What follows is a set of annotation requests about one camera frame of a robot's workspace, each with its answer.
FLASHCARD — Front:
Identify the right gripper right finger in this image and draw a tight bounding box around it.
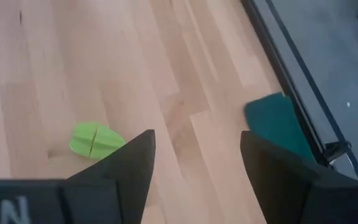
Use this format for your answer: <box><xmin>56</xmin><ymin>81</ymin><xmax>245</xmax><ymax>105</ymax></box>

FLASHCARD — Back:
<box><xmin>240</xmin><ymin>131</ymin><xmax>358</xmax><ymax>224</ymax></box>

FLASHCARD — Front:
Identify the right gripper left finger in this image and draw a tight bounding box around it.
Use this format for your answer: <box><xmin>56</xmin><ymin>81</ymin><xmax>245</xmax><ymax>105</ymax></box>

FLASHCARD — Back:
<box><xmin>63</xmin><ymin>129</ymin><xmax>157</xmax><ymax>224</ymax></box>

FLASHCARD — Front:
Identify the green toy starfruit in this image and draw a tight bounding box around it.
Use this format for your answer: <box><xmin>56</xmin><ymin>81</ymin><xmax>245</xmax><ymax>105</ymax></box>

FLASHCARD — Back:
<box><xmin>69</xmin><ymin>121</ymin><xmax>126</xmax><ymax>160</ymax></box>

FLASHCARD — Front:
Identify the dark green cloth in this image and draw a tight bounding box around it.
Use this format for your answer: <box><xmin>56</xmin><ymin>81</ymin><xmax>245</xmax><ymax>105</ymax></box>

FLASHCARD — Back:
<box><xmin>244</xmin><ymin>92</ymin><xmax>317</xmax><ymax>162</ymax></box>

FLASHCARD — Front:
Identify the black frame clamp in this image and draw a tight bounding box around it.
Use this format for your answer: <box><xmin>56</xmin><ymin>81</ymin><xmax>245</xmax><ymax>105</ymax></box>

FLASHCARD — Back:
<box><xmin>323</xmin><ymin>140</ymin><xmax>352</xmax><ymax>162</ymax></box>

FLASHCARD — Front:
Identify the black aluminium table frame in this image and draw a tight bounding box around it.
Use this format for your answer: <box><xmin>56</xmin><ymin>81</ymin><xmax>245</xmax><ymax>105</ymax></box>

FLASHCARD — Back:
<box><xmin>240</xmin><ymin>0</ymin><xmax>358</xmax><ymax>184</ymax></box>

